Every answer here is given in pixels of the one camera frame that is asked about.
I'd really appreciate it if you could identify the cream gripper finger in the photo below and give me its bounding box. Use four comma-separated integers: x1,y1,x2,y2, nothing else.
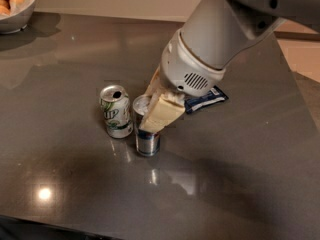
145,68,160,96
139,91,185,133

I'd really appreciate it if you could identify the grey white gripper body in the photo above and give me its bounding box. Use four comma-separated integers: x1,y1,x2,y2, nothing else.
160,30,225,97

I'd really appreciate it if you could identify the silver blue redbull can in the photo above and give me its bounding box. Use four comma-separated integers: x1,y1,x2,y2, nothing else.
133,95,160,157

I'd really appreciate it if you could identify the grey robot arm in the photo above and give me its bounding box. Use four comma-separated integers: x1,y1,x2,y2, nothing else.
140,0,320,133

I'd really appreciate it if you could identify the white green 7up can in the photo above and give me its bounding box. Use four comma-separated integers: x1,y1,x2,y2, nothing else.
99,85,133,139

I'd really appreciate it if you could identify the dark blue snack bar wrapper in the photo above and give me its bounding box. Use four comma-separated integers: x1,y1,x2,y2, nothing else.
184,86,228,114

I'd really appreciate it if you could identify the grey metal fruit bowl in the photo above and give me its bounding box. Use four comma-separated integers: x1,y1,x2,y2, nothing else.
0,0,36,34

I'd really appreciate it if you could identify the orange fruit lower left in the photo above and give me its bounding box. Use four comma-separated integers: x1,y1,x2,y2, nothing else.
0,5,10,16

